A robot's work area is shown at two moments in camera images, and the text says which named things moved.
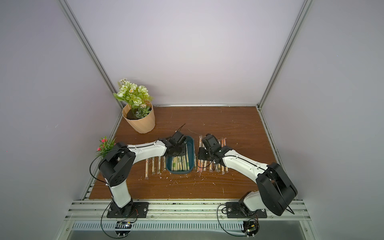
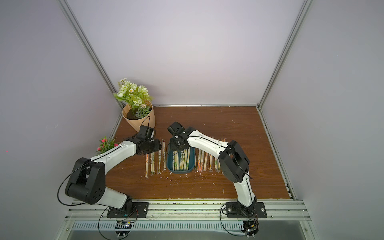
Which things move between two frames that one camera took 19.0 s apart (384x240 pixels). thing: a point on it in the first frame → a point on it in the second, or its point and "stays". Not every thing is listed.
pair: x=159 y=165 stays
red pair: x=146 y=174 stays
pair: x=153 y=166 stays
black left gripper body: x=180 y=151 → x=152 y=146
